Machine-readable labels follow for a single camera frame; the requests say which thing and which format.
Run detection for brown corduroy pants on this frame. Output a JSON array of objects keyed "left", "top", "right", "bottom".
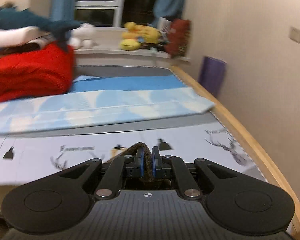
[{"left": 112, "top": 142, "right": 161, "bottom": 182}]

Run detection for light blue patterned blanket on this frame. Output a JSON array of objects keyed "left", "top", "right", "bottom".
[{"left": 0, "top": 87, "right": 215, "bottom": 134}]

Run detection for blue flat sheet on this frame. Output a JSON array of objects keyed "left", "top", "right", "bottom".
[{"left": 69, "top": 74, "right": 186, "bottom": 93}]

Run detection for purple bag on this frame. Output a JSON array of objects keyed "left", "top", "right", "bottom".
[{"left": 198, "top": 56, "right": 226, "bottom": 98}]

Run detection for white printed bed sheet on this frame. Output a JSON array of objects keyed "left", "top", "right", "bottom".
[{"left": 0, "top": 119, "right": 268, "bottom": 186}]

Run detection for dark red cushion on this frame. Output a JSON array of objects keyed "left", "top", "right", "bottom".
[{"left": 164, "top": 19, "right": 191, "bottom": 58}]

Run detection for red folded blanket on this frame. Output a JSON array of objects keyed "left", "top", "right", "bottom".
[{"left": 0, "top": 42, "right": 75, "bottom": 102}]

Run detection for yellow plush toys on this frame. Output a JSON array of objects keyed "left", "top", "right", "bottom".
[{"left": 119, "top": 22, "right": 161, "bottom": 51}]

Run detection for white plush toy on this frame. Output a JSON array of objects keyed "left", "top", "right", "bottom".
[{"left": 68, "top": 23, "right": 95, "bottom": 49}]

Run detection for blue curtain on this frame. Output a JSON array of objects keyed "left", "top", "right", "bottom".
[{"left": 50, "top": 0, "right": 76, "bottom": 21}]

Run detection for teal shark plush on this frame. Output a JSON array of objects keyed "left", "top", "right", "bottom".
[{"left": 0, "top": 7, "right": 81, "bottom": 52}]

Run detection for wooden bed frame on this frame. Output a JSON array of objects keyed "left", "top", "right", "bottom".
[{"left": 169, "top": 66, "right": 300, "bottom": 239}]

